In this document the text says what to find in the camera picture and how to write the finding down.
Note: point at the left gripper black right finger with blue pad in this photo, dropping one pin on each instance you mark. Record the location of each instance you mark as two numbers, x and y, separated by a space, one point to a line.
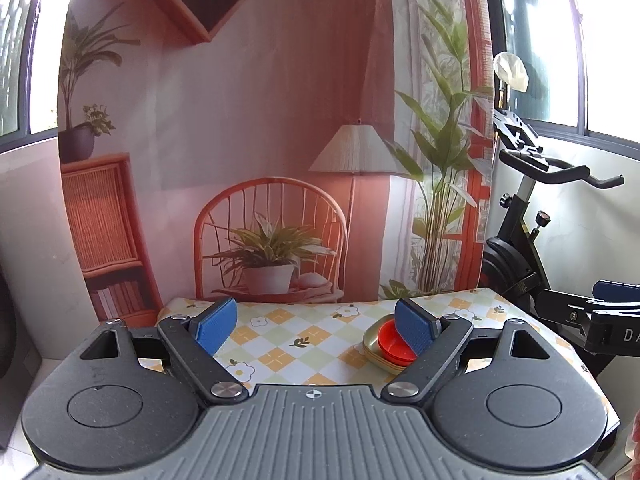
441 345

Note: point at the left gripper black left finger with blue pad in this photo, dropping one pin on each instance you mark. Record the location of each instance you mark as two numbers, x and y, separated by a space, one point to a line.
187 345

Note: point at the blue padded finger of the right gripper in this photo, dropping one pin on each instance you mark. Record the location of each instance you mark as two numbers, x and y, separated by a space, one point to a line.
616 292

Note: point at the large red bowl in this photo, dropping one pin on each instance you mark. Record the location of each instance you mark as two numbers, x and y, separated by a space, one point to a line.
393 347

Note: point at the green square plate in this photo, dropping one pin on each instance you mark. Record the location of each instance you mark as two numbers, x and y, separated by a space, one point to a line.
370 336

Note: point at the black exercise bike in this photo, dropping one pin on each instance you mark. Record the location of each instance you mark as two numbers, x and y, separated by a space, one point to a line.
511 262

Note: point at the printed room backdrop cloth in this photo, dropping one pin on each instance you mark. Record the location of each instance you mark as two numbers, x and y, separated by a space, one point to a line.
275 150

